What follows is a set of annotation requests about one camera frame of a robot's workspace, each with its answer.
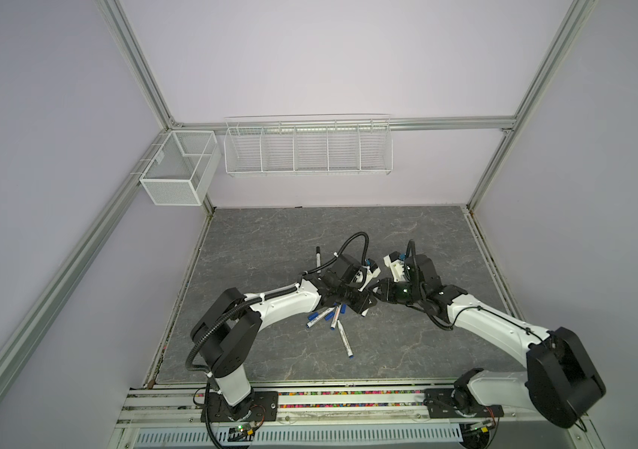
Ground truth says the black white marker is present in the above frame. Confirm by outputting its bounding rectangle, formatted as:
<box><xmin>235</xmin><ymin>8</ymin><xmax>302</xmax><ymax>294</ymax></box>
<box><xmin>315</xmin><ymin>246</ymin><xmax>322</xmax><ymax>269</ymax></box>

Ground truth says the blue white marker bottom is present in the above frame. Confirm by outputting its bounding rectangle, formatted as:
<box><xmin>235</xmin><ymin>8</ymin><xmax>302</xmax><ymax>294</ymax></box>
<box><xmin>336</xmin><ymin>321</ymin><xmax>354</xmax><ymax>358</ymax></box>

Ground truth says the blue white marker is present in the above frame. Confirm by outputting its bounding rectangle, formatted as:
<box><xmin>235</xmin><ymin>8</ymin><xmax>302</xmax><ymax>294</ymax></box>
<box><xmin>306</xmin><ymin>308</ymin><xmax>335</xmax><ymax>329</ymax></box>
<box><xmin>336</xmin><ymin>321</ymin><xmax>354</xmax><ymax>358</ymax></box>
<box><xmin>330</xmin><ymin>305</ymin><xmax>341</xmax><ymax>330</ymax></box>

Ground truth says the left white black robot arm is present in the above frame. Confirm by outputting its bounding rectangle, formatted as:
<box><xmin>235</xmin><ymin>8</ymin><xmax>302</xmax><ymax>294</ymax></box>
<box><xmin>185</xmin><ymin>254</ymin><xmax>381</xmax><ymax>409</ymax></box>

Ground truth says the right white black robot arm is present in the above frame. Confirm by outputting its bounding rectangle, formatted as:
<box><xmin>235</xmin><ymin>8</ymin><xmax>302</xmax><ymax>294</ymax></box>
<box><xmin>373</xmin><ymin>252</ymin><xmax>607</xmax><ymax>428</ymax></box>

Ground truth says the blue white marker centre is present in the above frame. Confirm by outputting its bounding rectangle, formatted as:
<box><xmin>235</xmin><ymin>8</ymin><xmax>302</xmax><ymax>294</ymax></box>
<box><xmin>330</xmin><ymin>305</ymin><xmax>341</xmax><ymax>330</ymax></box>

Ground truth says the blue white marker lower left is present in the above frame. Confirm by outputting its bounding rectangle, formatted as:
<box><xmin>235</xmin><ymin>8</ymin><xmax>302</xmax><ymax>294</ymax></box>
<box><xmin>306</xmin><ymin>308</ymin><xmax>335</xmax><ymax>329</ymax></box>

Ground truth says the white mesh box basket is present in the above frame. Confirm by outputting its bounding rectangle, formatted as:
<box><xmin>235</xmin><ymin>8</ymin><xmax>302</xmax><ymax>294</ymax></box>
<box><xmin>140</xmin><ymin>130</ymin><xmax>222</xmax><ymax>207</ymax></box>

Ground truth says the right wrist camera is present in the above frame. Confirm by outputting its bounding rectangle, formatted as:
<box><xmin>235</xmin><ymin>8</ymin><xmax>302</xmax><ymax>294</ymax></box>
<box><xmin>384</xmin><ymin>252</ymin><xmax>407</xmax><ymax>282</ymax></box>

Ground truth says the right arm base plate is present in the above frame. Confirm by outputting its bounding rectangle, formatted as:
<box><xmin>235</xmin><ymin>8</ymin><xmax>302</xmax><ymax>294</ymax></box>
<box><xmin>423</xmin><ymin>387</ymin><xmax>504</xmax><ymax>418</ymax></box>

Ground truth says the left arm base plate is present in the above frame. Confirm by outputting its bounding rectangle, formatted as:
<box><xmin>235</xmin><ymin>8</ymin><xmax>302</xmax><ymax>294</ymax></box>
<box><xmin>201</xmin><ymin>390</ymin><xmax>279</xmax><ymax>423</ymax></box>

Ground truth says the white wire shelf basket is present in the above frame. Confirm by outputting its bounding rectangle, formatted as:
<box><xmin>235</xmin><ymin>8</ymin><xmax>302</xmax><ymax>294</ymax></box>
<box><xmin>224</xmin><ymin>114</ymin><xmax>394</xmax><ymax>177</ymax></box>

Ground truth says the white vented cable tray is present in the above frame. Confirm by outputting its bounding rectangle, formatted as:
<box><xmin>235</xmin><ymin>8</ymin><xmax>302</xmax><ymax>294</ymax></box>
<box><xmin>134</xmin><ymin>423</ymin><xmax>463</xmax><ymax>448</ymax></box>

